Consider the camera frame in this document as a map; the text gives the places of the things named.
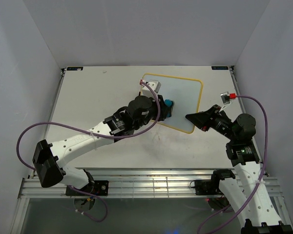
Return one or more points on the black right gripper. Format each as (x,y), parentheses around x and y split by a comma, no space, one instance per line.
(202,119)

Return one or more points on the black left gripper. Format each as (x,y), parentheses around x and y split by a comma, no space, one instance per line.
(163,108)

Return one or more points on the blue whiteboard eraser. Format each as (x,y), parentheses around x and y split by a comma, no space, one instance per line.
(169,104)

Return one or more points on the yellow framed whiteboard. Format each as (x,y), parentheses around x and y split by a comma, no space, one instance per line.
(186,94)

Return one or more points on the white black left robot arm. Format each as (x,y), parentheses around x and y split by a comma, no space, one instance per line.
(51,159)

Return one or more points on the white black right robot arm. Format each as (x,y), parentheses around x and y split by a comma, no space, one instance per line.
(244,187)

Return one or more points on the blue right table label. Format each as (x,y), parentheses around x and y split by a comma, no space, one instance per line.
(219,68)

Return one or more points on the blue table label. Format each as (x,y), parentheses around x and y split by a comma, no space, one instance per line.
(74,68)
(219,68)

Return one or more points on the blue left table label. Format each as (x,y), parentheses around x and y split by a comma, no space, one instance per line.
(74,68)

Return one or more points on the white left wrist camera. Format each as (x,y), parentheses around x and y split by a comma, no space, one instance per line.
(149,89)

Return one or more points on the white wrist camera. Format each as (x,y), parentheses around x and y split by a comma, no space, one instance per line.
(227,98)
(149,89)

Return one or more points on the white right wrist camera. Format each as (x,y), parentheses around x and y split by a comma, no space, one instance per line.
(227,98)

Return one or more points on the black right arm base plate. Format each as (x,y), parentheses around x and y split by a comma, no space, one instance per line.
(205,187)

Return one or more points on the aluminium frame rail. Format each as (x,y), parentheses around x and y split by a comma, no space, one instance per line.
(138,183)

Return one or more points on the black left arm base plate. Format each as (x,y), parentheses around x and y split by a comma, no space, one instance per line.
(97,187)

